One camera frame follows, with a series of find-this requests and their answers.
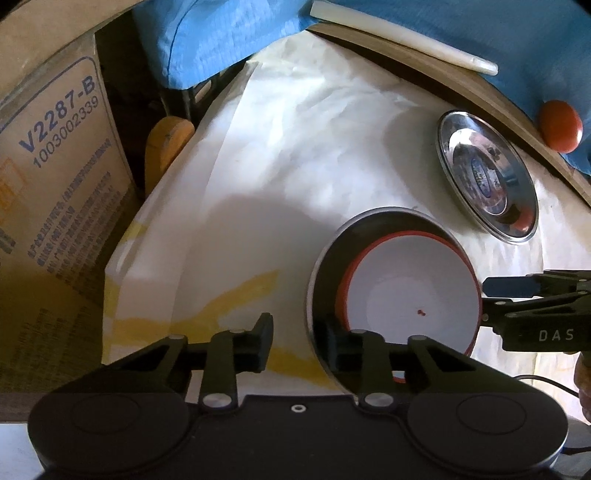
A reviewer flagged black cable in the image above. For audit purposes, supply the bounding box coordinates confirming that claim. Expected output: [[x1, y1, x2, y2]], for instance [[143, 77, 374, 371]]
[[512, 374, 583, 398]]

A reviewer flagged red round ball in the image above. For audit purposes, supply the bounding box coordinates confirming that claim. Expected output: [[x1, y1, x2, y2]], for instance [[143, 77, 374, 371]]
[[539, 100, 583, 153]]

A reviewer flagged white round stick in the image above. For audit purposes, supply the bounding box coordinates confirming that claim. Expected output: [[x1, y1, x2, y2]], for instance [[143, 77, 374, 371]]
[[309, 1, 499, 75]]

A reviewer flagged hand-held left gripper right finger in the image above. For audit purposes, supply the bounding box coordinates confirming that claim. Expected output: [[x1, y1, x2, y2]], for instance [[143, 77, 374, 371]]
[[325, 320, 485, 411]]

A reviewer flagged shallow steel plate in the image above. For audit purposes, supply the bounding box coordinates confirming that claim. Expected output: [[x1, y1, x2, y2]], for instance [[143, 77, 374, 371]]
[[436, 110, 539, 243]]

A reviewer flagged red and white bowl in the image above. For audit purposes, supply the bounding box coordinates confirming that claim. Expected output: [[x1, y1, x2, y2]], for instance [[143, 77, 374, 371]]
[[336, 232, 484, 384]]

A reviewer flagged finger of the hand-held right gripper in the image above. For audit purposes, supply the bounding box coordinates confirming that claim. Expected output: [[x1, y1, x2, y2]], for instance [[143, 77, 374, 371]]
[[480, 291, 591, 326], [482, 270, 591, 298]]

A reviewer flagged black plastic crate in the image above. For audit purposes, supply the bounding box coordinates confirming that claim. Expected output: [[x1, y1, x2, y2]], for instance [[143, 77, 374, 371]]
[[157, 69, 241, 125]]

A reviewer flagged deep steel bowl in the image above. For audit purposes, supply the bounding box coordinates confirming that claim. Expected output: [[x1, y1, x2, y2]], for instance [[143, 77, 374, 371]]
[[306, 208, 484, 398]]

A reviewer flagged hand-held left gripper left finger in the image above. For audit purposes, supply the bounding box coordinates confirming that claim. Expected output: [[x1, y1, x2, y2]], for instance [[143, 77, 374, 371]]
[[99, 312, 274, 412]]

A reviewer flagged blue plastic cloth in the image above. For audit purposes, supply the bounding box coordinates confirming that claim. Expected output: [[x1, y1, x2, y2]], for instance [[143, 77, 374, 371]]
[[134, 0, 591, 178]]

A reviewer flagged printed cardboard box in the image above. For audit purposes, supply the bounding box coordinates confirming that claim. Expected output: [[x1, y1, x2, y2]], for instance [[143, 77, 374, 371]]
[[0, 0, 155, 395]]

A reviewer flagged orange wooden handle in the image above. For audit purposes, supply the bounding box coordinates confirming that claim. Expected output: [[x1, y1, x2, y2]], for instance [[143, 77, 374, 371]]
[[145, 116, 195, 195]]

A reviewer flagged person's right hand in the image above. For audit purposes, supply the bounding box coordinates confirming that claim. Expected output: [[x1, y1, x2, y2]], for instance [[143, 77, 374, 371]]
[[574, 351, 591, 422]]

